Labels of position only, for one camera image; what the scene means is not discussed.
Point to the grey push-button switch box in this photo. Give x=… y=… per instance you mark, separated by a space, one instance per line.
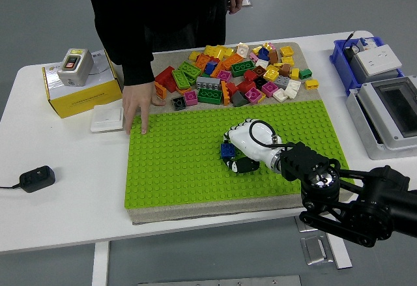
x=76 y=71

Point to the grey long brick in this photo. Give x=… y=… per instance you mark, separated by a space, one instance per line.
x=208 y=82

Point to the grey enclosure with window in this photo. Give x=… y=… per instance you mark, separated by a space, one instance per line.
x=371 y=97

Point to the person's right hand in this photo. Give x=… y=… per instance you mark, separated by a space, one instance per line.
x=137 y=98

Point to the green studded baseplate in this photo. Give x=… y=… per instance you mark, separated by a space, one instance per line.
x=179 y=175

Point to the white table leg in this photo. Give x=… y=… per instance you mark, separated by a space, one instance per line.
x=100 y=263
x=340 y=253

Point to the long metal floor plate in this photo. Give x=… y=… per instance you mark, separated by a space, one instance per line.
x=221 y=281

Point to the small white breaker module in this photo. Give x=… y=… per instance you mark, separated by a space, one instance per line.
x=367 y=43

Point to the black square brick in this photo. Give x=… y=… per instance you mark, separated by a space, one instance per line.
x=260 y=82
x=179 y=103

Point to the dark green brick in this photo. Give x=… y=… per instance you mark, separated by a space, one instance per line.
x=242 y=67
x=209 y=95

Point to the person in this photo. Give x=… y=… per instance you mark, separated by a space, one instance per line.
x=163 y=6

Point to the metal floor socket cover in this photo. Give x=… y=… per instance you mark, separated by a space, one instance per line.
x=249 y=3

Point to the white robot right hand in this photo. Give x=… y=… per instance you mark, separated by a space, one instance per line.
x=241 y=136

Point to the grey junction box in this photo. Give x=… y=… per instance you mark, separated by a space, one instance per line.
x=361 y=72

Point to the blue plastic bin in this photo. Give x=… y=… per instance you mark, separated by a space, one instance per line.
x=337 y=56

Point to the black power adapter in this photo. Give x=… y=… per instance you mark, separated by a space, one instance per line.
x=37 y=178

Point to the large red brick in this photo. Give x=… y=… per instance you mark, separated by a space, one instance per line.
x=166 y=77

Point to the yellow square brick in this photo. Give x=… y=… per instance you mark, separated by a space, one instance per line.
x=271 y=75
x=287 y=51

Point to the dark grey sloped brick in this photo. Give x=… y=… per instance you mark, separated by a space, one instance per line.
x=239 y=99

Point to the magenta square brick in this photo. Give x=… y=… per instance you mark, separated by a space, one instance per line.
x=253 y=95
x=224 y=75
x=269 y=89
x=191 y=97

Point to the dark brown brick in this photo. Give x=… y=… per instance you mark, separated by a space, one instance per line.
x=260 y=70

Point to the grey square brick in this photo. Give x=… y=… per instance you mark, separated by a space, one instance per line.
x=281 y=81

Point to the white square brick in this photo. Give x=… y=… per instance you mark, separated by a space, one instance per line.
x=242 y=49
x=292 y=88
x=261 y=62
x=280 y=94

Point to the white wall switch panel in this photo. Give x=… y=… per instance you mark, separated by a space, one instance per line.
x=107 y=118

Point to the green small brick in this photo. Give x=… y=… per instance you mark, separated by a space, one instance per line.
x=305 y=73

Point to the blue square brick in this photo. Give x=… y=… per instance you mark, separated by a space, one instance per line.
x=227 y=150

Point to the person's right forearm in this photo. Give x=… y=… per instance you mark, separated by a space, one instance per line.
x=133 y=64

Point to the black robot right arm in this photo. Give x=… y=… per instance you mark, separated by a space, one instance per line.
x=306 y=162

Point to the orange long brick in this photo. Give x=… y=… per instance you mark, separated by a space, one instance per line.
x=225 y=93
x=232 y=60
x=217 y=70
x=161 y=90

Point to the white socket panel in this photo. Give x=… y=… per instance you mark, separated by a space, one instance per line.
x=378 y=58

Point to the green long brick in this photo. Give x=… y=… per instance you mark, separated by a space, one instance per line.
x=190 y=68
x=180 y=79

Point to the yellow long brick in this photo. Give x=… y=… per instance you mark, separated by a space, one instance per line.
x=213 y=51

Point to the pink brick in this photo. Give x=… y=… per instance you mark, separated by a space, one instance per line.
x=253 y=57

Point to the small black adapter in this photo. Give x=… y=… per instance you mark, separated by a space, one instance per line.
x=351 y=54

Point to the yellow small brick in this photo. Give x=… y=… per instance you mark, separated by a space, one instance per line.
x=256 y=49
x=194 y=55
x=268 y=46
x=294 y=73
x=311 y=84
x=262 y=97
x=287 y=60
x=229 y=51

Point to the yellow cardboard box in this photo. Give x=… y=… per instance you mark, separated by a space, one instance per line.
x=84 y=100

